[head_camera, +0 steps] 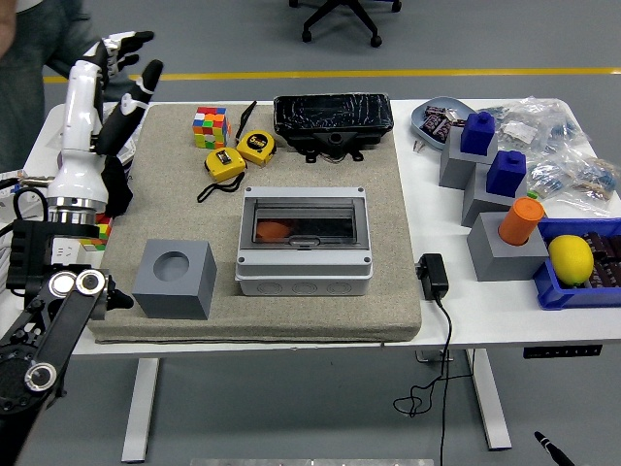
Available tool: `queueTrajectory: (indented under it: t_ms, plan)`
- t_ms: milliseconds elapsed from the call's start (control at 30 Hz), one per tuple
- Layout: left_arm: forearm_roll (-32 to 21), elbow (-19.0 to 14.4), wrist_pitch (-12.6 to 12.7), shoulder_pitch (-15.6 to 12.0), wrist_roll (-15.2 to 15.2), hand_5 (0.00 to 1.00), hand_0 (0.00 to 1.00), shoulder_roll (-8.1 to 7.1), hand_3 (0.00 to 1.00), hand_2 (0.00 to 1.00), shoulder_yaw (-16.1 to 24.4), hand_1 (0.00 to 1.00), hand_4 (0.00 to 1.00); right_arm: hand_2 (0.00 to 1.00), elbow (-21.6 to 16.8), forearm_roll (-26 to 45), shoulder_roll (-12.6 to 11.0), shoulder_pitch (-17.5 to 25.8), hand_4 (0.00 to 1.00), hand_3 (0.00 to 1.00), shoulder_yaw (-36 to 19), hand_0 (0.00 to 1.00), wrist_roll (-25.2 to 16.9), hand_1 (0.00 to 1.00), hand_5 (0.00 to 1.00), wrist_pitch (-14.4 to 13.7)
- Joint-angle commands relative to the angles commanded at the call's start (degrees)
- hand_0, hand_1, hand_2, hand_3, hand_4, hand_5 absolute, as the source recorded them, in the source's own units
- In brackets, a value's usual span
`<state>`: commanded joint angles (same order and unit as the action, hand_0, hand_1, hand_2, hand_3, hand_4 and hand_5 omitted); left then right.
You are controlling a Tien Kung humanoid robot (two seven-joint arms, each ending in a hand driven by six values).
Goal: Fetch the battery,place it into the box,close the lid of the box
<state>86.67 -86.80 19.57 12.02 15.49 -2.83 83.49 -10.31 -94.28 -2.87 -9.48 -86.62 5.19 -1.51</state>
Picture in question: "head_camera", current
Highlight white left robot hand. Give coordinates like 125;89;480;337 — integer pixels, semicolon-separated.
47;30;165;201

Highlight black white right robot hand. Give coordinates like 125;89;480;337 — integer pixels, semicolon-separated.
533;430;576;466

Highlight orange cylinder battery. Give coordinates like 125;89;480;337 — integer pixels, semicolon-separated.
498;196;546;247
255;220;295;243

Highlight black plastic tray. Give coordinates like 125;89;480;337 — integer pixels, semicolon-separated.
273;91;395;164

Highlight grey junction box clear lid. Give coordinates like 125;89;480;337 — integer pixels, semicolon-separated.
234;185;375;297

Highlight black cloth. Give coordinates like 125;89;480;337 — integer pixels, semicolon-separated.
99;154;134;218

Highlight white table leg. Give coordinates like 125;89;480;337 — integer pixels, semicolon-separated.
120;357;161;463
465;348;513;451

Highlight person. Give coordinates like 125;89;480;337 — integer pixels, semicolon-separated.
0;0;140;174

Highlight black table control panel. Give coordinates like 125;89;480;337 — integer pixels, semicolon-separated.
522;344;605;360

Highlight small colourful puzzle cube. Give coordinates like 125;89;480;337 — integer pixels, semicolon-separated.
80;216;114;251

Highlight white power strip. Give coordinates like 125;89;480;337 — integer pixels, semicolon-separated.
50;235;103;271

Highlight large colourful puzzle cube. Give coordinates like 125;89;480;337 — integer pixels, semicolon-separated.
192;106;232;150

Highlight blue plastic bin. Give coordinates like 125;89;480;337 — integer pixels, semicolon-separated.
532;216;621;311

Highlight black tweezers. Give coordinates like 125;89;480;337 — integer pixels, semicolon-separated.
235;100;258;146

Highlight yellow tape measure black label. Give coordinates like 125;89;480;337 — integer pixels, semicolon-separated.
236;129;278;165

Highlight grey block with round hole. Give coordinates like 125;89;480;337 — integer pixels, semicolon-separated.
131;238;218;320

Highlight yellow lemon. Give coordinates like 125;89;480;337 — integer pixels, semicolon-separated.
548;234;596;286

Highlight dark packets in bin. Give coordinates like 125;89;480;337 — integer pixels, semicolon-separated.
581;231;621;291

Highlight grey holder block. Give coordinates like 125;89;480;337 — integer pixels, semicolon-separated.
439;126;500;189
467;211;552;283
461;162;528;228

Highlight black power adapter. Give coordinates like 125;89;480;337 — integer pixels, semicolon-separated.
415;252;451;302

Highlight clear bags of small parts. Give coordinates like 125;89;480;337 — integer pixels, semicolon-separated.
526;152;621;217

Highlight blue block with knob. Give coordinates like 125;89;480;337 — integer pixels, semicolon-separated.
486;150;529;199
459;111;497;156

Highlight grey-brown mat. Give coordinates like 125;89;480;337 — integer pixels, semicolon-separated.
87;103;423;345

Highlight black office chair base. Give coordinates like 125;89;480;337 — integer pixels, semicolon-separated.
288;0;404;49

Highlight clear bag of white parts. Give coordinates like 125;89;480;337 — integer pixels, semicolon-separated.
492;99;554;151

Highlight clear bag of blue parts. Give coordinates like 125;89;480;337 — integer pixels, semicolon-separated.
533;99;591;156

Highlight blue-grey oval dish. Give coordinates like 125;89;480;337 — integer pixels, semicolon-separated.
410;96;479;147

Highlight dark snack packets in dish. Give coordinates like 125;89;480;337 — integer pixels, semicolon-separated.
420;105;467;145

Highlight yellow tape measure with strap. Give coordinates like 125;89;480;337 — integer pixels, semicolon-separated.
197;148;247;204

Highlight black adapter cord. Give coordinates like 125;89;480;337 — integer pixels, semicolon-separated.
392;295;455;466

